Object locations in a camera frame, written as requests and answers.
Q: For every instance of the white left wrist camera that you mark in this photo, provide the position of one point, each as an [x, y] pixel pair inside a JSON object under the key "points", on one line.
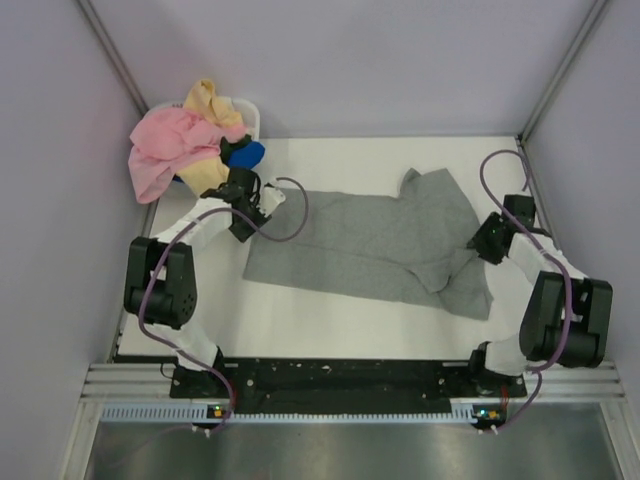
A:
{"points": [[271, 198]]}

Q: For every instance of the dark green t shirt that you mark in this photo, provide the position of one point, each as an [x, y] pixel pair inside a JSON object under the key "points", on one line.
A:
{"points": [[227, 148]]}

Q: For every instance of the aluminium corner post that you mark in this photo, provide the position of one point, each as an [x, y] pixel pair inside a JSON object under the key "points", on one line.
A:
{"points": [[98, 29], [579, 42]]}

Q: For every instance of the grey t shirt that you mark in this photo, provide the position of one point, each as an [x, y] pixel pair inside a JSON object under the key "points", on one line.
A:
{"points": [[409, 248]]}

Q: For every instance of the aluminium front frame rail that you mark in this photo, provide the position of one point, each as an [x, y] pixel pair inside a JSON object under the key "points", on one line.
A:
{"points": [[140, 382]]}

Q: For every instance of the left aluminium corner post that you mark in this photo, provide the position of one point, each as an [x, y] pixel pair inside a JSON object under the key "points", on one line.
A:
{"points": [[98, 29]]}

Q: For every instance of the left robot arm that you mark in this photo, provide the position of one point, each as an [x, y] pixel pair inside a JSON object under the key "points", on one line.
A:
{"points": [[161, 286]]}

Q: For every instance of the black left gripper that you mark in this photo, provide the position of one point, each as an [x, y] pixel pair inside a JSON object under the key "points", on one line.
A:
{"points": [[260, 218]]}

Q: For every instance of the right aluminium corner post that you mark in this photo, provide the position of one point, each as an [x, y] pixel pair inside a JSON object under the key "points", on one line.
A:
{"points": [[579, 42]]}

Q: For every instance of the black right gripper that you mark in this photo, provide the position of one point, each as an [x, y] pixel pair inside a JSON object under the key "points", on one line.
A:
{"points": [[478, 242]]}

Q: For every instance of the white laundry basket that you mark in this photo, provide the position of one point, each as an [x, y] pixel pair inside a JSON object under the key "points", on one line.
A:
{"points": [[248, 111]]}

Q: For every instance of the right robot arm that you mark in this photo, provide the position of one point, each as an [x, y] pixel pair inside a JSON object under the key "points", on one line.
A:
{"points": [[566, 320]]}

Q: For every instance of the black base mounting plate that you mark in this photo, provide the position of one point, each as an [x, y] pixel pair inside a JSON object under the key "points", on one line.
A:
{"points": [[339, 386]]}

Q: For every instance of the pink t shirt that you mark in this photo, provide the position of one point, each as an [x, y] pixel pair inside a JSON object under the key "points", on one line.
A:
{"points": [[174, 142]]}

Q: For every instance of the blue t shirt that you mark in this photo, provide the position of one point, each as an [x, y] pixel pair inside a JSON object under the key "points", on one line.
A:
{"points": [[248, 157]]}

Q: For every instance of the cream yellow t shirt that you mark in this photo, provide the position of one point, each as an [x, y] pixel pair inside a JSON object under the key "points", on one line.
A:
{"points": [[212, 107]]}

